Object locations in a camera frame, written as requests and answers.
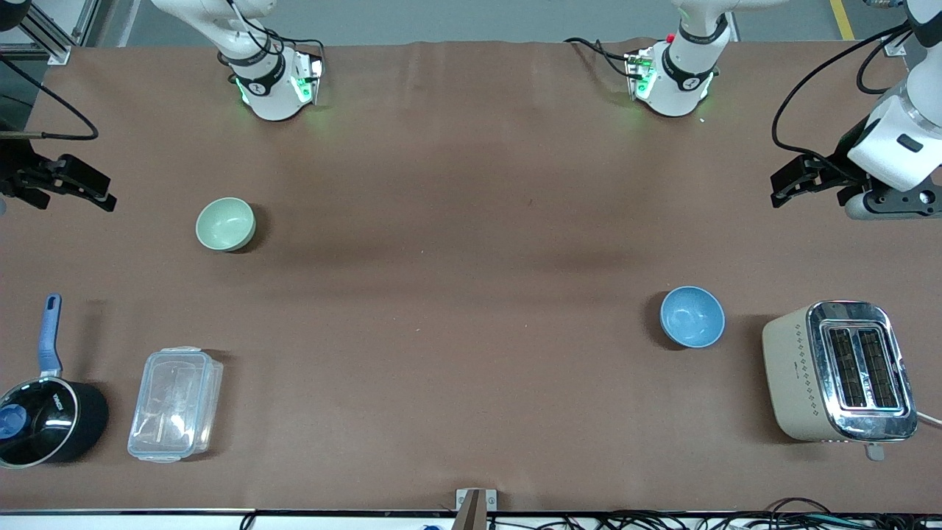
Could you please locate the green ceramic bowl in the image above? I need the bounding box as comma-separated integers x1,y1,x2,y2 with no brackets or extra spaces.
196,197,257,252

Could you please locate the blue ceramic bowl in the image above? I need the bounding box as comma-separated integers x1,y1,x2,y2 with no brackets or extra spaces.
659,286,726,348

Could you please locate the beige chrome two-slot toaster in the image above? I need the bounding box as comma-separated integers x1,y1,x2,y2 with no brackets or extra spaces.
762,300,919,462

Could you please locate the clear plastic food container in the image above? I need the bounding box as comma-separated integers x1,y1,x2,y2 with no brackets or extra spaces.
127,347,224,464

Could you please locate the glass lid with blue knob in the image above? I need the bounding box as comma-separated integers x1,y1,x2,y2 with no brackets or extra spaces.
0,378,78,467

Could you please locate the brown table mat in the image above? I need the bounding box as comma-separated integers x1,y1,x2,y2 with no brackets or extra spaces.
0,40,942,513

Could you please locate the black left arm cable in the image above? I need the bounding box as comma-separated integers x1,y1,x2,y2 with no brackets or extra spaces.
771,22,915,160

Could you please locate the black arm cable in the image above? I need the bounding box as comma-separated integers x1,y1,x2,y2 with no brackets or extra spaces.
771,22,915,160
0,57,99,141

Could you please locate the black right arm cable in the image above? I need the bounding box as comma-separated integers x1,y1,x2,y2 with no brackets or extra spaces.
0,57,99,141

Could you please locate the black saucepan with blue handle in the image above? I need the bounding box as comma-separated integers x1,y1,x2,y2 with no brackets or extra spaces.
0,294,110,470

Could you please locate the black left base cable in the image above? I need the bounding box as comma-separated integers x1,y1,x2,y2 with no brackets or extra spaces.
564,37,635,79

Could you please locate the black base cable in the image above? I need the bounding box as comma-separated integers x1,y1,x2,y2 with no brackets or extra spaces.
261,29,326,61
564,37,635,79

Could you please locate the black right base cable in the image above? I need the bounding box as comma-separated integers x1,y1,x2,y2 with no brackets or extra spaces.
261,29,326,61

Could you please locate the black floor cable bundle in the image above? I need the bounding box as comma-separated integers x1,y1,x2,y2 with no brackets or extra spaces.
486,498,942,530

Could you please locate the metal table edge bracket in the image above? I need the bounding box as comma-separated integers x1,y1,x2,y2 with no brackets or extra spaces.
456,489,498,513

